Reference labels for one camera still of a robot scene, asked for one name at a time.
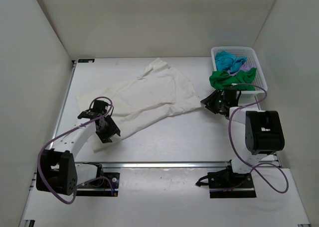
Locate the white t shirt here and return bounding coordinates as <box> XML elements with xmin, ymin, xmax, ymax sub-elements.
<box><xmin>76</xmin><ymin>58</ymin><xmax>201</xmax><ymax>152</ymax></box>

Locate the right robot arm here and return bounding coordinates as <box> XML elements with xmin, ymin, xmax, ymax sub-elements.
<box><xmin>200</xmin><ymin>87</ymin><xmax>285</xmax><ymax>188</ymax></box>

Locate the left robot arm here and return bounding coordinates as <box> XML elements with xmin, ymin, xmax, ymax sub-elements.
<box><xmin>35</xmin><ymin>97</ymin><xmax>121</xmax><ymax>203</ymax></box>

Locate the green t shirt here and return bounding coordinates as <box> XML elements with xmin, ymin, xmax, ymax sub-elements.
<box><xmin>209</xmin><ymin>68</ymin><xmax>257</xmax><ymax>91</ymax></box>

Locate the lilac t shirt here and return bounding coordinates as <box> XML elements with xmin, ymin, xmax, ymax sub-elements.
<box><xmin>230</xmin><ymin>63</ymin><xmax>255</xmax><ymax>76</ymax></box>

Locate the teal t shirt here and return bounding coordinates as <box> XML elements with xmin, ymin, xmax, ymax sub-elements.
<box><xmin>214</xmin><ymin>51</ymin><xmax>247</xmax><ymax>74</ymax></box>

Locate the white plastic basket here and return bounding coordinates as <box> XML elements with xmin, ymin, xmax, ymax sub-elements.
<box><xmin>211</xmin><ymin>46</ymin><xmax>268</xmax><ymax>96</ymax></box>

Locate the black label sticker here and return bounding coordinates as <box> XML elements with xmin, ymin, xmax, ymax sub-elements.
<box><xmin>77</xmin><ymin>59</ymin><xmax>95</xmax><ymax>63</ymax></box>

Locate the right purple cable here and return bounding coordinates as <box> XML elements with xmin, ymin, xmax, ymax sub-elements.
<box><xmin>229</xmin><ymin>84</ymin><xmax>290</xmax><ymax>194</ymax></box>

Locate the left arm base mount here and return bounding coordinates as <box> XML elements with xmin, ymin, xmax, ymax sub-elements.
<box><xmin>75</xmin><ymin>162</ymin><xmax>120</xmax><ymax>197</ymax></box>

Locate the aluminium table rail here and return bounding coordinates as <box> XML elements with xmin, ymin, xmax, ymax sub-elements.
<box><xmin>99</xmin><ymin>162</ymin><xmax>232</xmax><ymax>169</ymax></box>

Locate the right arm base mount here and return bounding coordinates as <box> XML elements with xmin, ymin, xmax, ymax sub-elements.
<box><xmin>195</xmin><ymin>166</ymin><xmax>257</xmax><ymax>199</ymax></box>

